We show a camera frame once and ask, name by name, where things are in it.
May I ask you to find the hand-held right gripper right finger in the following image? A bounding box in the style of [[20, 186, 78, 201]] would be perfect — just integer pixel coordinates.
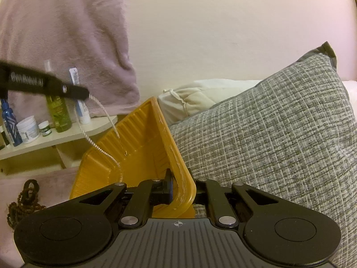
[[192, 173, 279, 228]]

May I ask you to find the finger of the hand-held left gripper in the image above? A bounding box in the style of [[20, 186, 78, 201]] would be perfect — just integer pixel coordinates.
[[59, 82, 90, 100]]

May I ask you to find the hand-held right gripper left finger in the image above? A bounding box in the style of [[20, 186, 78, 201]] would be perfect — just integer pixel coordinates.
[[79, 169, 176, 228]]

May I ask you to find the yellow plastic tray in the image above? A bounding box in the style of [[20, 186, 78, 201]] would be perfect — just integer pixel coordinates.
[[69, 96, 197, 219]]

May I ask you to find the wooden bead bracelet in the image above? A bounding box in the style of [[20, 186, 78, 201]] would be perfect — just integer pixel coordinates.
[[24, 179, 40, 202]]

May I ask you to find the long brown bead necklace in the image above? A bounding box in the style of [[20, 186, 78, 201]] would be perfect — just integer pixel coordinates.
[[7, 195, 46, 229]]

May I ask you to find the white and blue tube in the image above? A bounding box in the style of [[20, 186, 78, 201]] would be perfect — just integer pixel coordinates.
[[69, 67, 91, 125]]

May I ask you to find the green spray bottle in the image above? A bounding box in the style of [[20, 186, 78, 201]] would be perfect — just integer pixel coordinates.
[[44, 59, 72, 133]]

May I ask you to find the blue spray bottle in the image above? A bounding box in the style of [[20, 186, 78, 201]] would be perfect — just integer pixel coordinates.
[[0, 99, 23, 147]]

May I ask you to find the small green label jar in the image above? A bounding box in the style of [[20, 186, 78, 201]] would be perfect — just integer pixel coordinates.
[[38, 121, 51, 137]]

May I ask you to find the white cream jar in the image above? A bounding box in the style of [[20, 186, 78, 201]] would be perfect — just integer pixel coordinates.
[[17, 115, 40, 145]]

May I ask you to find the lavender hanging towel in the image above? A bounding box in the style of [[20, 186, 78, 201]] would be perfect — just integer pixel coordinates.
[[0, 0, 140, 118]]

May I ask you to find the black lip balm stick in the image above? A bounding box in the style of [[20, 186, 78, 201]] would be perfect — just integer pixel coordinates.
[[0, 126, 10, 150]]

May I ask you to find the cream corner shelf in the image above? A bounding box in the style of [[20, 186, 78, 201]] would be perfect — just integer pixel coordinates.
[[0, 114, 119, 177]]

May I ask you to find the grey woven pillow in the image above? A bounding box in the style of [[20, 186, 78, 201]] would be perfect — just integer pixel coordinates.
[[169, 41, 357, 268]]

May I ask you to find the lavender table towel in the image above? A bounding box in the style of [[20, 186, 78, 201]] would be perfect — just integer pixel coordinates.
[[0, 167, 83, 268]]

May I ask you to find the cream drawstring bag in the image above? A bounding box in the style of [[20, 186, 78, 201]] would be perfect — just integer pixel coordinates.
[[158, 80, 263, 126]]

